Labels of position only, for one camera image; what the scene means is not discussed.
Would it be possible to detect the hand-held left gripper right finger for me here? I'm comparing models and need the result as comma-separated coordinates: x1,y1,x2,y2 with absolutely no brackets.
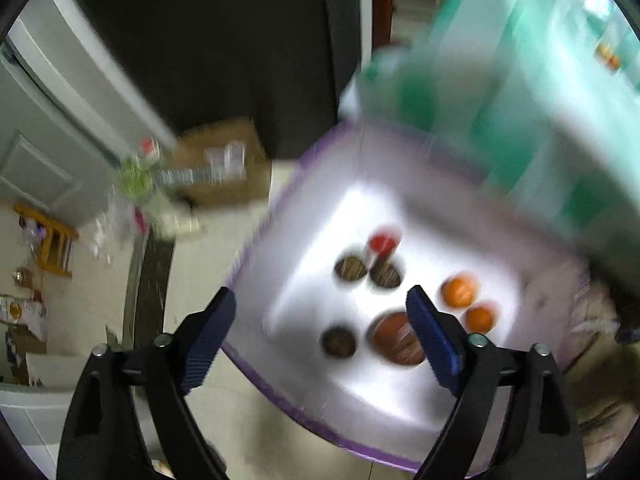
405,284,587,480

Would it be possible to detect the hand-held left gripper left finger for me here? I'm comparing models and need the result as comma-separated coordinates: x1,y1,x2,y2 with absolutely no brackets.
56,286,237,480

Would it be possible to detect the red apple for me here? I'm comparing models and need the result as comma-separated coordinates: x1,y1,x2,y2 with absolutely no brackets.
369,311,428,367

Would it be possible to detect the large red cherry tomato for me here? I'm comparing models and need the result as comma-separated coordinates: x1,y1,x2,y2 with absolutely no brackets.
368,232,401,257

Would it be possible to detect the white box with purple rim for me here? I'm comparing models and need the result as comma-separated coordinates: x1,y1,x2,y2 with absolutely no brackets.
220,120,592,476

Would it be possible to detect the beige woven sack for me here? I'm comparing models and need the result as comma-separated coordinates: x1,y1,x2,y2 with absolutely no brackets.
565,280,640,476

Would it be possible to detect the brown cardboard box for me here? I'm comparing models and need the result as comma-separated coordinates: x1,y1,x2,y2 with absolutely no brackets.
170,117,273,208

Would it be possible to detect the green label plastic bottle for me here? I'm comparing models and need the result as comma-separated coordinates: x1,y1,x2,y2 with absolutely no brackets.
117,139,167,207

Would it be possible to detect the yellow wooden stool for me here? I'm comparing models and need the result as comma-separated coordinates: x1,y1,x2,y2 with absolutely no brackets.
12,203,80,277

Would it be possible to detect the white storage bin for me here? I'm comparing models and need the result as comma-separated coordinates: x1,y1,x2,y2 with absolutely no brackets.
0,355,77,461

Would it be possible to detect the green checked plastic tablecloth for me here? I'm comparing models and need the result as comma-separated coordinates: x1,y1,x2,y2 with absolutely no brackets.
340,0,640,281

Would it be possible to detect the white door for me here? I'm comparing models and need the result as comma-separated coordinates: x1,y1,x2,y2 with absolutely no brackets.
0,0,177,222

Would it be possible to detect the dark refrigerator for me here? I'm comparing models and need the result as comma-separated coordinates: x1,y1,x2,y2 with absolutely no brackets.
62,0,373,161

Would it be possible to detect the brown wooden chair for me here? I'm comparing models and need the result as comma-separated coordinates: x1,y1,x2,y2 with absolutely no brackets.
372,0,397,49

